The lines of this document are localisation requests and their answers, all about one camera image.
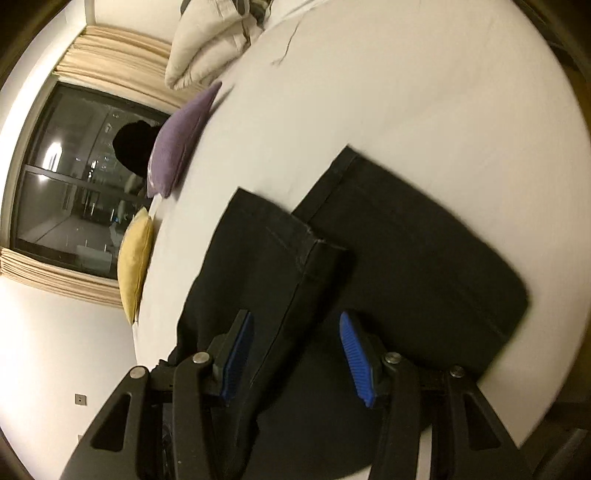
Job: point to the black pants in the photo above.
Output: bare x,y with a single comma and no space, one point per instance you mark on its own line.
415,254

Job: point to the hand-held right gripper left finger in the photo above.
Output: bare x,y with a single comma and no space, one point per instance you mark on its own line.
238,355

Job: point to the yellow cushion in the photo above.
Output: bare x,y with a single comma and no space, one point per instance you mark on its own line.
134,263

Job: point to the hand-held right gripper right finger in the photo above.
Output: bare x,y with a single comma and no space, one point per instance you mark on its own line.
355,360

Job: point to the white bed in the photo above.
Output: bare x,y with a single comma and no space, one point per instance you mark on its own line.
415,92

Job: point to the wall socket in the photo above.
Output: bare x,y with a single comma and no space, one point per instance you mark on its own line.
81,399

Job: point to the beige pleated curtain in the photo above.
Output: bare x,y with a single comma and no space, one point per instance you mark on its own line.
55,277
111,60

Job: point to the dark glass window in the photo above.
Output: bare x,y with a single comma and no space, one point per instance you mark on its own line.
60,207

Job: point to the purple cushion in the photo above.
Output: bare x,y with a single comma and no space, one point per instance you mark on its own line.
178,138

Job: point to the beige folded duvet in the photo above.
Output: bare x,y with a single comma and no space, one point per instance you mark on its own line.
207,41

